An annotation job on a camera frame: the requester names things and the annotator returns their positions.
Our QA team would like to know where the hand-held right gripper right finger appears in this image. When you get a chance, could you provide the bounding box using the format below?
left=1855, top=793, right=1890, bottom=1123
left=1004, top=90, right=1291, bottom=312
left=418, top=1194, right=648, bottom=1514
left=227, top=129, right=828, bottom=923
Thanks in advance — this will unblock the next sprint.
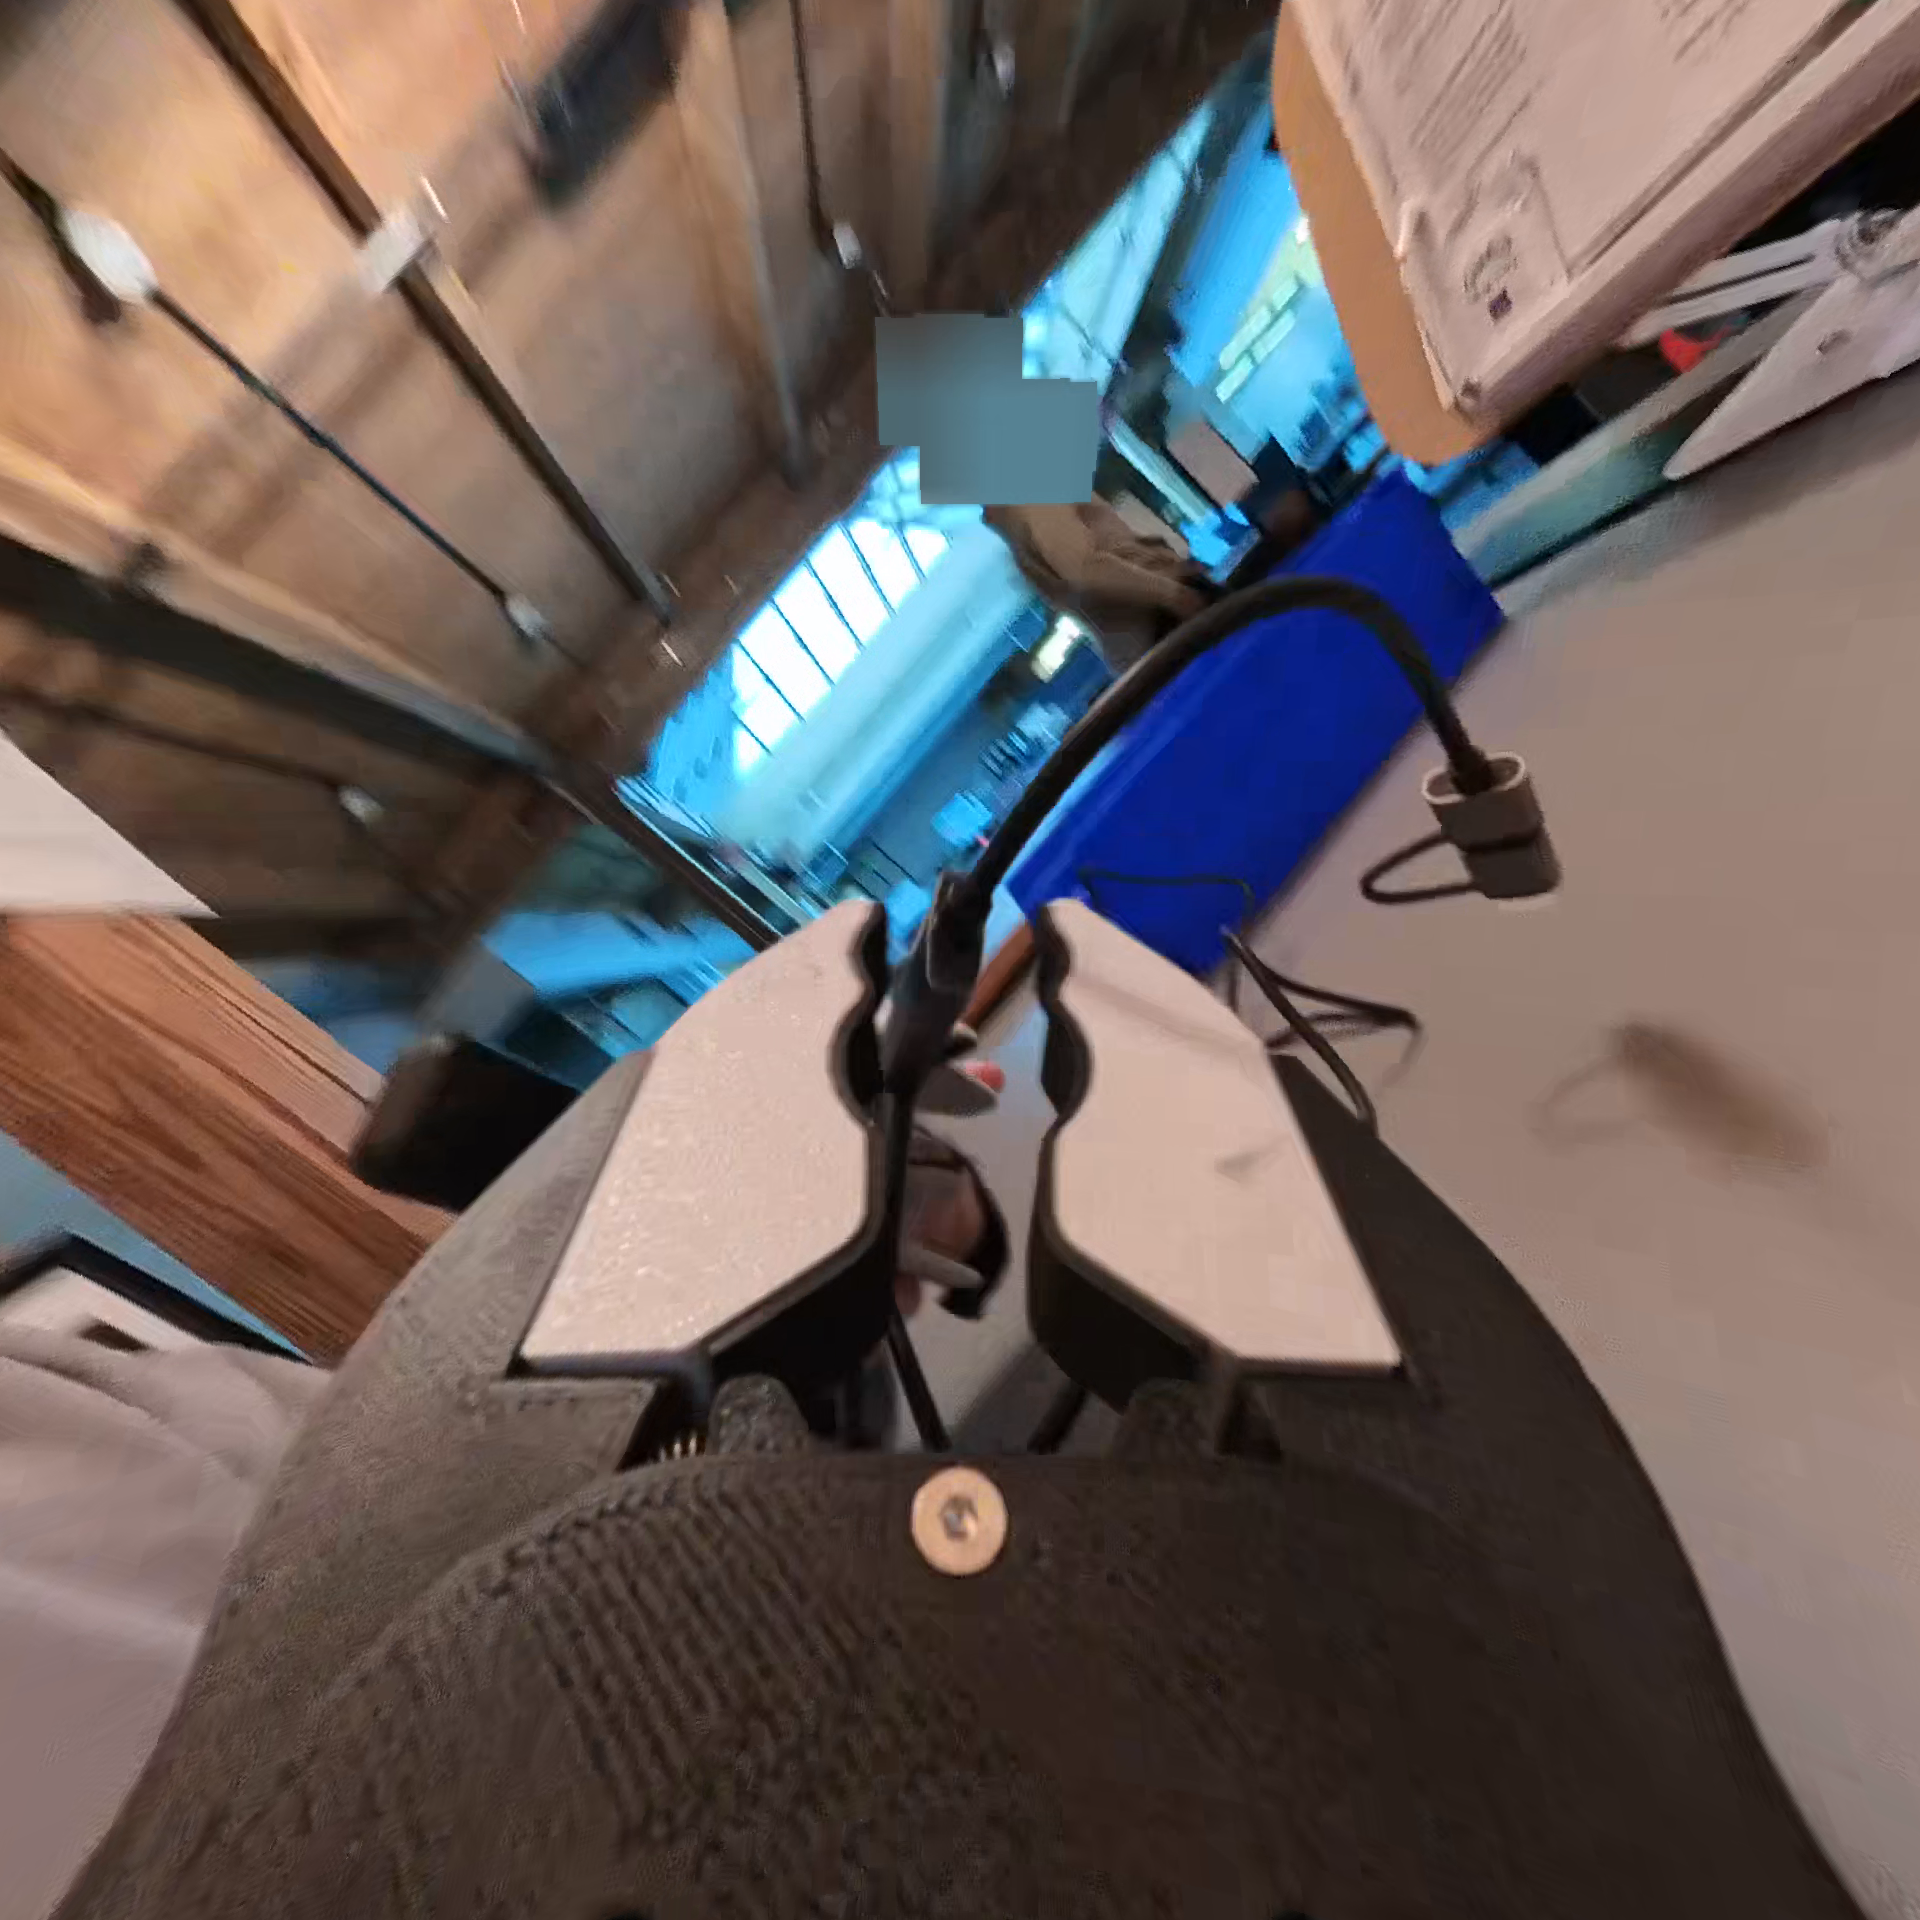
left=1026, top=896, right=1409, bottom=1411

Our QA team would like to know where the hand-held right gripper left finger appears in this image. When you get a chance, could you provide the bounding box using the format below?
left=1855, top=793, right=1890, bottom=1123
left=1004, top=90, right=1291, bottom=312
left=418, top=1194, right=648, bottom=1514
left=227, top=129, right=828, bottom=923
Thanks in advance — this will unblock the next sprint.
left=514, top=896, right=895, bottom=1403

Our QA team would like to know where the black cable with grey plug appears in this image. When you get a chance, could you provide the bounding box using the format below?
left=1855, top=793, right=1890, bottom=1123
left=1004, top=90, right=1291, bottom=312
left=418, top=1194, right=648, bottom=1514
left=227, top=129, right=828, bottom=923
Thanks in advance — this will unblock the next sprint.
left=871, top=575, right=1567, bottom=1454

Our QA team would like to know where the person's left forearm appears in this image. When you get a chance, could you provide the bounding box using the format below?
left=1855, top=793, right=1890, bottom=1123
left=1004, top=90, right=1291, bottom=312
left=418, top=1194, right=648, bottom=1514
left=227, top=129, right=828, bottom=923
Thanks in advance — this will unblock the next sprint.
left=0, top=1319, right=341, bottom=1920

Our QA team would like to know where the grey desk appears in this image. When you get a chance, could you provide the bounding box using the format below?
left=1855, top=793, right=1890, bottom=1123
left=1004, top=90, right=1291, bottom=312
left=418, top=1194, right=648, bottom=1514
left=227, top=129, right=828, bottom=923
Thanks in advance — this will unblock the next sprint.
left=901, top=321, right=1920, bottom=1920

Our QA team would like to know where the person's left hand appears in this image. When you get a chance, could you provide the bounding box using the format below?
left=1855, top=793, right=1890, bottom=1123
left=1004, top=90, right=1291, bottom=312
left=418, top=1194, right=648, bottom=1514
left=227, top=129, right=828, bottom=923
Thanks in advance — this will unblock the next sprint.
left=904, top=1175, right=997, bottom=1283

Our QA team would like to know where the black box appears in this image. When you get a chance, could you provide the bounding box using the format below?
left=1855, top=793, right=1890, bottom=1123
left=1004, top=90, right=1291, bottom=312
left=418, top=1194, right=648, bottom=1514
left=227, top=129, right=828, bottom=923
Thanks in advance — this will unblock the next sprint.
left=352, top=1034, right=580, bottom=1210

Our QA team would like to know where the blue plastic bin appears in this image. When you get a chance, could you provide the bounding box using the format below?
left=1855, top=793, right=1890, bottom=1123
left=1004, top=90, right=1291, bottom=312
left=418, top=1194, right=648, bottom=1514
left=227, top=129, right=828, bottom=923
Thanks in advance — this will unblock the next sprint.
left=1004, top=455, right=1507, bottom=977

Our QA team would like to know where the wooden document stand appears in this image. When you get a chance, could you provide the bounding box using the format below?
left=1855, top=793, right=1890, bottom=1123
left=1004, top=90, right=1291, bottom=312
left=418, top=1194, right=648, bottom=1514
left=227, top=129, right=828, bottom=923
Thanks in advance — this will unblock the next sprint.
left=1273, top=59, right=1489, bottom=468

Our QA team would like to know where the white device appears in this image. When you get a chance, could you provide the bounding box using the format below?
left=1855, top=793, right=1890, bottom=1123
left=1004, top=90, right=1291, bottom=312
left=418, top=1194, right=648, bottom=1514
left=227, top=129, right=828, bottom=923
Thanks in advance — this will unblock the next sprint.
left=1620, top=210, right=1920, bottom=482

